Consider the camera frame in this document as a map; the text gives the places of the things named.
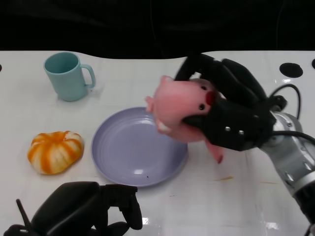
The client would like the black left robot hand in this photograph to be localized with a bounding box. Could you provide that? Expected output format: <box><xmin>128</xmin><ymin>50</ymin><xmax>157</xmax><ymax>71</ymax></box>
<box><xmin>31</xmin><ymin>181</ymin><xmax>143</xmax><ymax>236</ymax></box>

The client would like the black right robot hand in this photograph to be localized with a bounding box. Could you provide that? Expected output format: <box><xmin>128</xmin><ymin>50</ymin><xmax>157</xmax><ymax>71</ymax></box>
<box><xmin>174</xmin><ymin>53</ymin><xmax>287</xmax><ymax>152</ymax></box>

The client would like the pink plush beaver doll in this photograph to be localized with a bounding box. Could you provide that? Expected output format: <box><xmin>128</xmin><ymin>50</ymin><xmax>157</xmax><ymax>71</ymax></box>
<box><xmin>144</xmin><ymin>75</ymin><xmax>225</xmax><ymax>164</ymax></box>

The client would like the lavender plastic plate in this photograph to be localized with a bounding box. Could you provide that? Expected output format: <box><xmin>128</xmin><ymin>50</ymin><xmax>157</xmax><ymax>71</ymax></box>
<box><xmin>91</xmin><ymin>106</ymin><xmax>189</xmax><ymax>189</ymax></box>

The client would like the orange striped pumpkin toy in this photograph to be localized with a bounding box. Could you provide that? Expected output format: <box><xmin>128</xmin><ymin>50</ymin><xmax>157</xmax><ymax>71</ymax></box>
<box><xmin>27</xmin><ymin>131</ymin><xmax>84</xmax><ymax>175</ymax></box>

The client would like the teal plastic mug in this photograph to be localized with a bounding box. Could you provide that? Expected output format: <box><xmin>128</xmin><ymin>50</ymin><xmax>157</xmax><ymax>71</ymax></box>
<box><xmin>43</xmin><ymin>51</ymin><xmax>96</xmax><ymax>102</ymax></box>

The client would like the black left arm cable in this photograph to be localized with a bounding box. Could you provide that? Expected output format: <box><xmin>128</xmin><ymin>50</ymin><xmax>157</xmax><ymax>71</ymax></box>
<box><xmin>3</xmin><ymin>198</ymin><xmax>32</xmax><ymax>236</ymax></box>

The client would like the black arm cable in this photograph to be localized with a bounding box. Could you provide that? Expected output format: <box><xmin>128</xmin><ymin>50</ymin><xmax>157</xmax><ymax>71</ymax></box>
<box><xmin>3</xmin><ymin>198</ymin><xmax>32</xmax><ymax>236</ymax></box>
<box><xmin>269</xmin><ymin>84</ymin><xmax>303</xmax><ymax>121</ymax></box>
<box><xmin>272</xmin><ymin>130</ymin><xmax>315</xmax><ymax>144</ymax></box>

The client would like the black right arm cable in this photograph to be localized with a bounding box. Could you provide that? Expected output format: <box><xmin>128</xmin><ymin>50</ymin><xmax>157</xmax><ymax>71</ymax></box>
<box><xmin>269</xmin><ymin>84</ymin><xmax>303</xmax><ymax>121</ymax></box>
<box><xmin>272</xmin><ymin>130</ymin><xmax>315</xmax><ymax>144</ymax></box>

